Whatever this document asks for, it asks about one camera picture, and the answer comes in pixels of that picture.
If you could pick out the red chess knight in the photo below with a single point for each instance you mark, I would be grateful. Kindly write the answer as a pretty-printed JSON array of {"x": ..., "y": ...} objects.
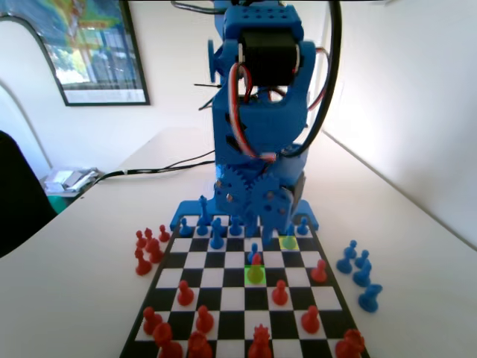
[{"x": 256, "y": 262}]

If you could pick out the black and white chessboard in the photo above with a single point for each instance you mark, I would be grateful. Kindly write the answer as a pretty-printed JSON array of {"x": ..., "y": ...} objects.
[{"x": 223, "y": 279}]

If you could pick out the red chess pawn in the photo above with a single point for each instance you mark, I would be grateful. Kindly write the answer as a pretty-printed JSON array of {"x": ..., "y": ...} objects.
[
  {"x": 310, "y": 319},
  {"x": 204, "y": 318},
  {"x": 185, "y": 292},
  {"x": 152, "y": 320},
  {"x": 279, "y": 292},
  {"x": 141, "y": 239},
  {"x": 319, "y": 270},
  {"x": 163, "y": 233}
]

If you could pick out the black chair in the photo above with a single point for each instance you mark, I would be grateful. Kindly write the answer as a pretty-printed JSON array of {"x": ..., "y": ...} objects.
[{"x": 18, "y": 194}]

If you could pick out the blue geared gripper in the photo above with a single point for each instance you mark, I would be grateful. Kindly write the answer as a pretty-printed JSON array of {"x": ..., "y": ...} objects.
[{"x": 250, "y": 195}]

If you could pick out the black framed poster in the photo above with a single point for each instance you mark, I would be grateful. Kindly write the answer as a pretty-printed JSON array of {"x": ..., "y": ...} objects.
[{"x": 93, "y": 56}]

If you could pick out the red chess queen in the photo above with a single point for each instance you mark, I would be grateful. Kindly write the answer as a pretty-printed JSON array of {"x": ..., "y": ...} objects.
[{"x": 259, "y": 343}]

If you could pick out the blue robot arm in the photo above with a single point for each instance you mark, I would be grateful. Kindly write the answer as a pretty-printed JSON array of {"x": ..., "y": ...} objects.
[{"x": 268, "y": 127}]

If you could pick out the black zip tie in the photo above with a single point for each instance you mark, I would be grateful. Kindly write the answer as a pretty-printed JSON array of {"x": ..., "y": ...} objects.
[{"x": 208, "y": 86}]

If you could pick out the red round game piece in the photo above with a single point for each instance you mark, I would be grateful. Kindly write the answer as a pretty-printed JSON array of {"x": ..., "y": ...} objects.
[{"x": 149, "y": 235}]

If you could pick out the blue base plate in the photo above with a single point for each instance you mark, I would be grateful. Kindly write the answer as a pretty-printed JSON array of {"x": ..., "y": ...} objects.
[{"x": 186, "y": 209}]

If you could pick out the red chess piece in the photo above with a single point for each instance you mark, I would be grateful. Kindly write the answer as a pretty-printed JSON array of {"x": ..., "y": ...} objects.
[
  {"x": 200, "y": 345},
  {"x": 142, "y": 263},
  {"x": 154, "y": 250}
]

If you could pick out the stack of papers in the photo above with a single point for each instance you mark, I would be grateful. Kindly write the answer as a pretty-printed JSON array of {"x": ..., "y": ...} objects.
[{"x": 71, "y": 179}]

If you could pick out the blue chess pawn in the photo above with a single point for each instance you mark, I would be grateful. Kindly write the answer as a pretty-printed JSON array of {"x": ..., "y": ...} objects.
[
  {"x": 254, "y": 250},
  {"x": 222, "y": 231},
  {"x": 362, "y": 257},
  {"x": 346, "y": 257},
  {"x": 303, "y": 226},
  {"x": 185, "y": 226},
  {"x": 201, "y": 229}
]

